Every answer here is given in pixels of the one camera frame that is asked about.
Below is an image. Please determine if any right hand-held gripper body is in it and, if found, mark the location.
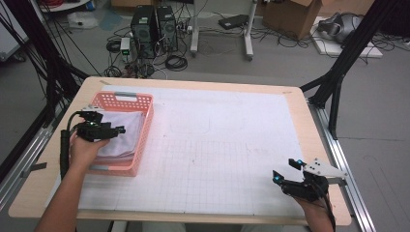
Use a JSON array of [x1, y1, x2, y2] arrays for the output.
[[279, 158, 349, 203]]

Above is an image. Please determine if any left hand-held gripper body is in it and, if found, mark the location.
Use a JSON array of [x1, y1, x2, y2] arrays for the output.
[[75, 105, 113, 143]]

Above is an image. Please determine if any lavender printed towel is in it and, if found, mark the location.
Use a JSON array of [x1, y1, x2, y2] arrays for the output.
[[95, 110, 146, 160]]

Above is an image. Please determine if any pink plastic basket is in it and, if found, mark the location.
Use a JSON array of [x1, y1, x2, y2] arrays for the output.
[[81, 91, 155, 178]]

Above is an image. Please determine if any person's right hand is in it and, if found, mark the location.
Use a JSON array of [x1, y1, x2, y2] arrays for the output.
[[295, 196, 334, 223]]

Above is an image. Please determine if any person's left hand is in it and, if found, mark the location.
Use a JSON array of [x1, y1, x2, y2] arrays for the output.
[[69, 130, 110, 172]]

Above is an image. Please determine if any white grid mat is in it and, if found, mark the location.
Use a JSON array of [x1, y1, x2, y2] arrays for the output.
[[44, 84, 312, 217]]

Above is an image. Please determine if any small white box green light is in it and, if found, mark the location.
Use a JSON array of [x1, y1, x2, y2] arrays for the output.
[[119, 37, 132, 63]]

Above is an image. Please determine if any large black computer tower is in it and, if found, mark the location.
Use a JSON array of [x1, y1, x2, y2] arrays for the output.
[[130, 5, 159, 60]]

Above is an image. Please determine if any clear plastic bag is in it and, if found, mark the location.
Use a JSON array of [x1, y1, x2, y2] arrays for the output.
[[67, 11, 100, 30]]

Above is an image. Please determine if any slim black computer tower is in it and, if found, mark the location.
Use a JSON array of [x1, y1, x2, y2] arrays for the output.
[[156, 5, 179, 52]]

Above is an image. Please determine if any white foam board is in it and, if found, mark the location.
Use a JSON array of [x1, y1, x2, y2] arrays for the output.
[[309, 15, 385, 59]]

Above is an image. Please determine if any white cabinet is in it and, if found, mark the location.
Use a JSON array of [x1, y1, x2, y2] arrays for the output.
[[0, 0, 29, 62]]

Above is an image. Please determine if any white stand leg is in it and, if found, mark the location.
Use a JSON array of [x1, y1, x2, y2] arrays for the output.
[[244, 0, 259, 62], [190, 0, 200, 58]]

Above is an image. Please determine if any round white table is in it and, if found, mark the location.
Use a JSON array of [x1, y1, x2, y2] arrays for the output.
[[38, 0, 91, 14]]

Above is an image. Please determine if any silver grey device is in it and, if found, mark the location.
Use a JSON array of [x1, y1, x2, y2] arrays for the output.
[[317, 12, 364, 44]]

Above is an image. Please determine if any open cardboard box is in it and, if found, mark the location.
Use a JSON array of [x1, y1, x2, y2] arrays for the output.
[[261, 0, 323, 42]]

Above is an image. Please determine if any flat black device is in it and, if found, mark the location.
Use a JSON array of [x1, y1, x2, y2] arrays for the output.
[[218, 14, 250, 31]]

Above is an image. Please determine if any right hand-held gripper black cable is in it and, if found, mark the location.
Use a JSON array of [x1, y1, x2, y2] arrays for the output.
[[322, 183, 337, 232]]

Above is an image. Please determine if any hand-held gripper black cable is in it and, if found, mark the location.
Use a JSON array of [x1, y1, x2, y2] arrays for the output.
[[59, 110, 88, 180], [322, 183, 337, 232]]

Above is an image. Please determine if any grey metal bracket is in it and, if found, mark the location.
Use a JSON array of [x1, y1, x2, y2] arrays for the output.
[[20, 161, 48, 178], [328, 177, 348, 188]]

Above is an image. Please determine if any left hand-held gripper black cable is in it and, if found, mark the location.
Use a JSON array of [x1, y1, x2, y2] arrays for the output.
[[59, 110, 88, 180]]

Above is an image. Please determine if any aluminium rail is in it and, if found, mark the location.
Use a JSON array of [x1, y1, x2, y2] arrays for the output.
[[307, 100, 377, 232], [0, 104, 67, 212]]

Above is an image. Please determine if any coiled black cable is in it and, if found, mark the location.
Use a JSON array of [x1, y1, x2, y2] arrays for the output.
[[164, 54, 189, 73]]

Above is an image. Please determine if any black metal frame strut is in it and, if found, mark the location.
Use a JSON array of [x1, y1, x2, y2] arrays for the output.
[[0, 0, 91, 185], [299, 0, 410, 141]]

